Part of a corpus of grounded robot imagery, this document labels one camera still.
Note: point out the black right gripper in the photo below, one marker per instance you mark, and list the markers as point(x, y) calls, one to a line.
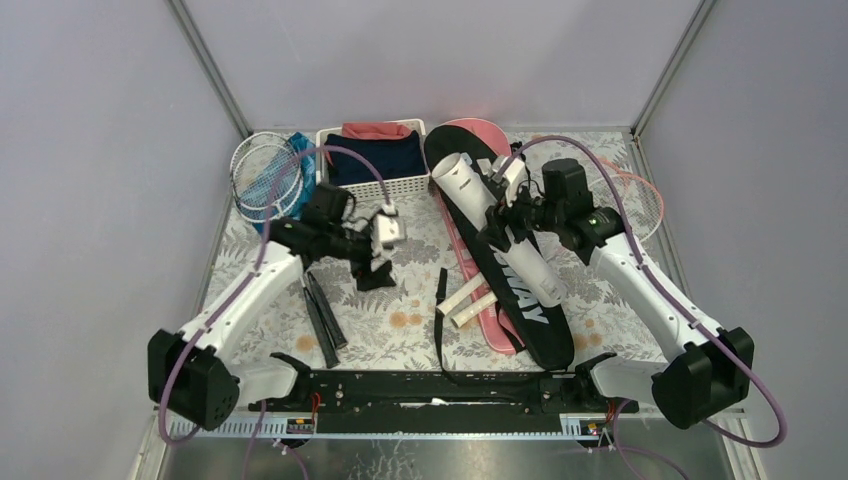
point(494, 232)

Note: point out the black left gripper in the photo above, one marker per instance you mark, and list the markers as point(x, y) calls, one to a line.
point(365, 278)

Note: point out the white shuttlecock tube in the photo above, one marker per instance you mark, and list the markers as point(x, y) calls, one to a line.
point(466, 190)

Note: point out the black Crossway racket bag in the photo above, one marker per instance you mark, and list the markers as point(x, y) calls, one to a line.
point(517, 321)

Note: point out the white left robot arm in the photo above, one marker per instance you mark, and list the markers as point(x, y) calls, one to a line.
point(192, 373)

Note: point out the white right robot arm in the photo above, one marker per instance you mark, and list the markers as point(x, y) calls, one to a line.
point(706, 367)

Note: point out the floral table mat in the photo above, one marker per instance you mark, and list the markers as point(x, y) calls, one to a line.
point(392, 329)

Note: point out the white perforated plastic basket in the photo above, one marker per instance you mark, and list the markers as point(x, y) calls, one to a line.
point(375, 190)

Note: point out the pink racket bag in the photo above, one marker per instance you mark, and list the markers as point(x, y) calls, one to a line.
point(500, 337)

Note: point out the navy folded clothing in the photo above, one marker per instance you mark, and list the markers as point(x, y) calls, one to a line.
point(392, 159)

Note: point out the coral folded clothing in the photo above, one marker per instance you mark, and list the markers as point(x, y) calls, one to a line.
point(375, 131)

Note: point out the blue patterned cloth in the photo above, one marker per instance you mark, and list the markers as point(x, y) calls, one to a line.
point(301, 159)

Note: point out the pink racket white grip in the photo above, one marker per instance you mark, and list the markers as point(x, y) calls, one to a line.
point(639, 197)
point(577, 221)

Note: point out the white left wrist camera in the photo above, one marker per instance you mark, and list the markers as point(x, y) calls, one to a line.
point(388, 231)

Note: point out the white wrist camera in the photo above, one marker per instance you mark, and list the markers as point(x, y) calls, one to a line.
point(503, 177)
point(388, 231)

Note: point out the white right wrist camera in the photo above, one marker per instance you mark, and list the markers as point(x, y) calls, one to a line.
point(503, 177)

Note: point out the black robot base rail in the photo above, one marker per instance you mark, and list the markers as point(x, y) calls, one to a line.
point(429, 402)

